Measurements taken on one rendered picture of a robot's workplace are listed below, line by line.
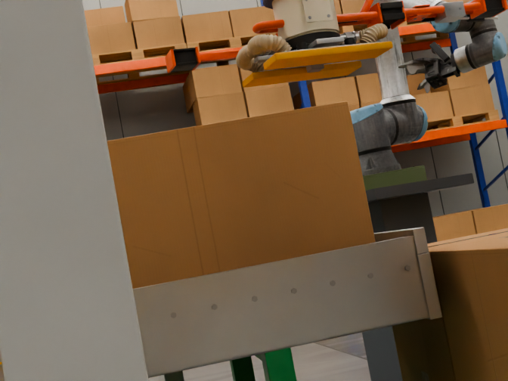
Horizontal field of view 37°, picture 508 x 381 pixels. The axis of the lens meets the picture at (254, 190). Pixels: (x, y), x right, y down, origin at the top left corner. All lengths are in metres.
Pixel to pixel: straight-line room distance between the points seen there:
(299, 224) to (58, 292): 1.03
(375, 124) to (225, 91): 6.62
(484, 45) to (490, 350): 1.31
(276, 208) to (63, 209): 1.00
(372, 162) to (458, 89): 7.61
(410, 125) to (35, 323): 2.34
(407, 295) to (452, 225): 8.43
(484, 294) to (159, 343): 0.71
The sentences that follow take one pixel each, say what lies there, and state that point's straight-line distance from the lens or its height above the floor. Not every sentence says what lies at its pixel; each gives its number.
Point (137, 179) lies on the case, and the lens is 1.85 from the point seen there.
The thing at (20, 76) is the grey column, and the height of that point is 0.89.
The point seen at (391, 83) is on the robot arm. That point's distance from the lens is 3.12.
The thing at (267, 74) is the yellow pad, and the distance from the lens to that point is 2.16.
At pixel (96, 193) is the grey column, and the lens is 0.93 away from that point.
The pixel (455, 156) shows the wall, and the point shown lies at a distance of 11.79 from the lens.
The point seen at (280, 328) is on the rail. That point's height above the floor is 0.45.
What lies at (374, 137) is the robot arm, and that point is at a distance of 2.97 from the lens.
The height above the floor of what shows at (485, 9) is 1.20.
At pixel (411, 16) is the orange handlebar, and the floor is 1.21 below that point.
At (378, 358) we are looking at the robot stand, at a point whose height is 0.12.
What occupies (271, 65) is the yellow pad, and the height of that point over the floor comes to 1.09.
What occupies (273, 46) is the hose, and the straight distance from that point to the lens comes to 2.01.
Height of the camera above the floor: 0.65
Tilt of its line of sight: 4 degrees up
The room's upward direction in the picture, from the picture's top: 11 degrees counter-clockwise
